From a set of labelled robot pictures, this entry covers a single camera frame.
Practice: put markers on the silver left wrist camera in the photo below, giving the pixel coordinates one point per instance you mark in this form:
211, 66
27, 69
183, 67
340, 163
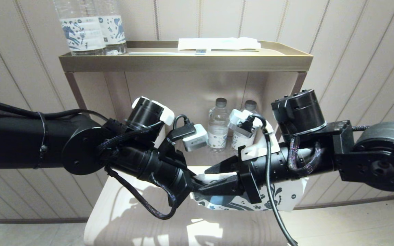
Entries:
197, 138

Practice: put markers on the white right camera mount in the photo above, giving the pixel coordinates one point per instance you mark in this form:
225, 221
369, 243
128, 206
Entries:
262, 148

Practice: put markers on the white ribbed ceramic mug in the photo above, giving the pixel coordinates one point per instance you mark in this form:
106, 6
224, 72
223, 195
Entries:
161, 136

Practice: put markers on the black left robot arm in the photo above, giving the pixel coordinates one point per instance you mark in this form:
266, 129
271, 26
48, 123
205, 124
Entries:
29, 140

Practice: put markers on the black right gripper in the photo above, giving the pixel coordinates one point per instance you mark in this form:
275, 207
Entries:
275, 167

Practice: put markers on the small clear water bottle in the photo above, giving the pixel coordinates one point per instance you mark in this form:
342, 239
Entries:
241, 141
218, 126

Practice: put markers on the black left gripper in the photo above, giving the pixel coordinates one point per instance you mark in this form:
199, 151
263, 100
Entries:
168, 171

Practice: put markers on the white blue horse pouch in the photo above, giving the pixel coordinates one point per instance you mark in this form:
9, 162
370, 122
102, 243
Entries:
286, 198

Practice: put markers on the white blue toothpaste packet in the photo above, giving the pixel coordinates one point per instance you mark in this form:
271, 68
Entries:
217, 43

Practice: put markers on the beige wooden shelf cabinet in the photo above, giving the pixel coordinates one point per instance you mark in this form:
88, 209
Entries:
197, 89

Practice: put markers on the pale blue toothbrush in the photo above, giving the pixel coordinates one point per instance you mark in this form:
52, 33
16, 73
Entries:
162, 53

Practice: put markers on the large clear water bottle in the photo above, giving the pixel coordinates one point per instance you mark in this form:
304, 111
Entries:
82, 34
115, 30

